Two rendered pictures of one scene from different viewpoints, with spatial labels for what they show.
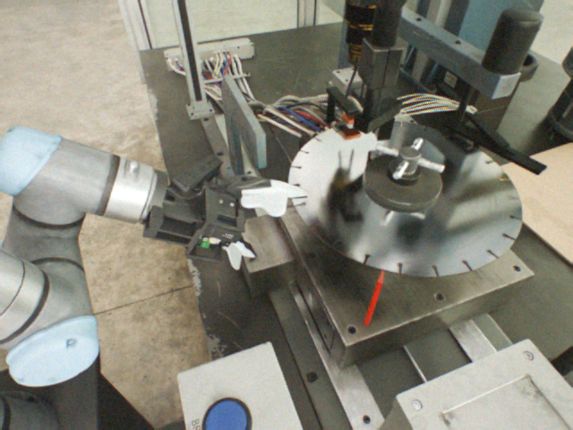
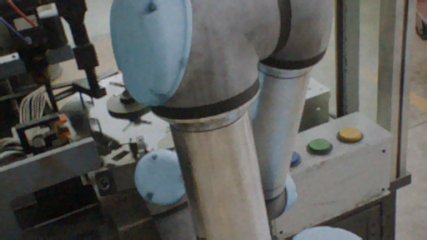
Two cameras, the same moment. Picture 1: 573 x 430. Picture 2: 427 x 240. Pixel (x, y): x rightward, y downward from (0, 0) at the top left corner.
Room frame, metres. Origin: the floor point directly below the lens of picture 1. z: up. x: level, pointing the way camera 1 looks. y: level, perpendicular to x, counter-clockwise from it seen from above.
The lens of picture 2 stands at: (0.23, 0.92, 1.52)
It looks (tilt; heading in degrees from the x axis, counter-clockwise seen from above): 30 degrees down; 271
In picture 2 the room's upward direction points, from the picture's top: 9 degrees counter-clockwise
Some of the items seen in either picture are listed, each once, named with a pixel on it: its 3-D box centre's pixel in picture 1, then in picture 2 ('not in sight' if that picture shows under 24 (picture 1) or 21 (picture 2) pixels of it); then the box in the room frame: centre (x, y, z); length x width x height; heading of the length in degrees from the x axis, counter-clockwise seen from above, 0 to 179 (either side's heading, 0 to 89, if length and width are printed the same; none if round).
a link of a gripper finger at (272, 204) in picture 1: (276, 201); (151, 138); (0.36, 0.01, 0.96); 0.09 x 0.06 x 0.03; 99
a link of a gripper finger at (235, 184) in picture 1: (240, 193); (143, 152); (0.37, 0.06, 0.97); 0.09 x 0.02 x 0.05; 99
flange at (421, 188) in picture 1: (403, 175); (130, 98); (0.41, -0.17, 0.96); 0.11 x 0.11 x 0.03
